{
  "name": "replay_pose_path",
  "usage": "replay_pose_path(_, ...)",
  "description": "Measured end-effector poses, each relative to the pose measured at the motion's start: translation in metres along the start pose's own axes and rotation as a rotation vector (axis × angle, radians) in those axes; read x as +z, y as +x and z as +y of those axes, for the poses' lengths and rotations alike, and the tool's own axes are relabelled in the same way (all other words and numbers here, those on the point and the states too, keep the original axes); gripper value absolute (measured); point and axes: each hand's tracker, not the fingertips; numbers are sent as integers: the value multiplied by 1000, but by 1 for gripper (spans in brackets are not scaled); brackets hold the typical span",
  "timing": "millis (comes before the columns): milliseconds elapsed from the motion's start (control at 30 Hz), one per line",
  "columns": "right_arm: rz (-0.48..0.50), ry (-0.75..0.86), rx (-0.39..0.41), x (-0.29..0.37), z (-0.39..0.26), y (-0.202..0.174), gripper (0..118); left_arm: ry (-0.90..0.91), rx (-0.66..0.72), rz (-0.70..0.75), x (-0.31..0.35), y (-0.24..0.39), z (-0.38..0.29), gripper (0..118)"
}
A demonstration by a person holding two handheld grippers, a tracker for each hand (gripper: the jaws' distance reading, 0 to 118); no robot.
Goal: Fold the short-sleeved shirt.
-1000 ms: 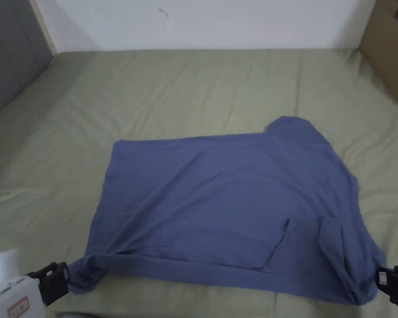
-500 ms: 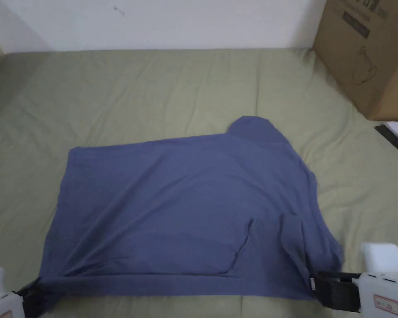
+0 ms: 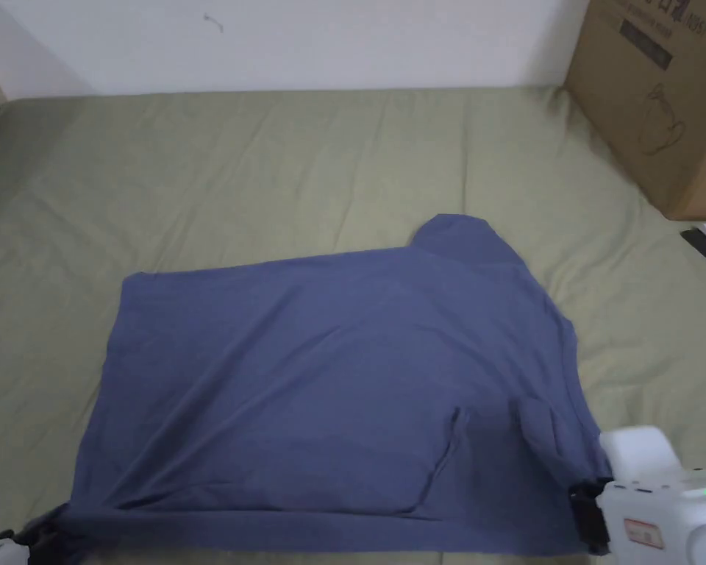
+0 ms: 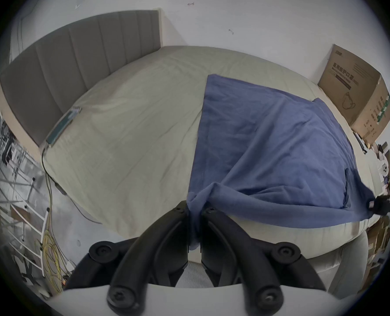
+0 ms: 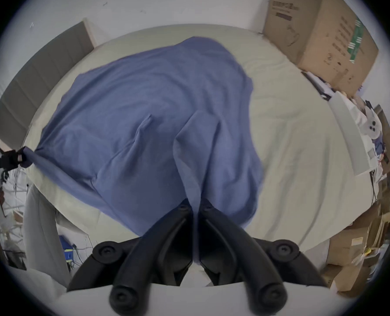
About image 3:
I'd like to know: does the bed with pale green sheet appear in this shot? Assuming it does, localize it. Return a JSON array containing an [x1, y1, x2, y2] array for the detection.
[[0, 84, 706, 565]]

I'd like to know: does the brown cardboard carton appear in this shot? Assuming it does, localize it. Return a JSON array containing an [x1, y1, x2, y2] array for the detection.
[[563, 0, 706, 222]]

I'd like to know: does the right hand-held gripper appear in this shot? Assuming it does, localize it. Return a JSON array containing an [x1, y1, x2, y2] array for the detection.
[[567, 426, 706, 565]]

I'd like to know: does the dark blue shirt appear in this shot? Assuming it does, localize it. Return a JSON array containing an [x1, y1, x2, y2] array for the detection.
[[28, 213, 614, 559]]

